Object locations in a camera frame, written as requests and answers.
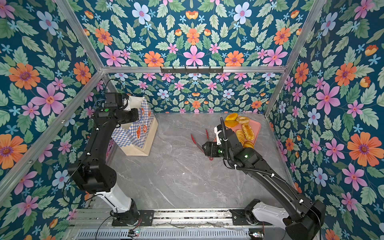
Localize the red metal kitchen tongs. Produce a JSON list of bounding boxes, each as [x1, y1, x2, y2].
[[191, 129, 210, 154]]

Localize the blue checkered paper bag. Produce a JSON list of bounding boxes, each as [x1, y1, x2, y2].
[[112, 96, 158, 156]]

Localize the orange yellow bun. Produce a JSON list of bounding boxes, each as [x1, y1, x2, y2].
[[225, 120, 239, 128]]

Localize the glazed ring donut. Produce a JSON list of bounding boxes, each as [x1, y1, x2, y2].
[[236, 116, 250, 125]]

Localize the round yellow bun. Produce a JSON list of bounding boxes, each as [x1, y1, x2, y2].
[[225, 113, 238, 121]]

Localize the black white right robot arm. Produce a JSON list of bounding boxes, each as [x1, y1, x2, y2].
[[201, 126, 326, 240]]

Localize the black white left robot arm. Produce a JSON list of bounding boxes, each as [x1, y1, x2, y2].
[[68, 101, 140, 226]]

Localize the striped long bread middle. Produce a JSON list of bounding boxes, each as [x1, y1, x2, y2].
[[236, 130, 246, 146]]

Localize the braided bread roll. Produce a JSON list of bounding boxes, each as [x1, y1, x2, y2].
[[242, 124, 255, 141]]

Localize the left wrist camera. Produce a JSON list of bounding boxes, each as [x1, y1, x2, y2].
[[104, 93, 129, 109]]

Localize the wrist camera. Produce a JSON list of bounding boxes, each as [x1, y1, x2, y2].
[[104, 93, 129, 109], [214, 125, 228, 146]]

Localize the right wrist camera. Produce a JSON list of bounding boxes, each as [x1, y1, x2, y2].
[[214, 125, 228, 146]]

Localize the black wall hook rail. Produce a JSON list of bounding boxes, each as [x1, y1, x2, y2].
[[160, 67, 224, 74]]

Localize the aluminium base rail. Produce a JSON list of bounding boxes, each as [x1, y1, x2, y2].
[[63, 208, 292, 240]]

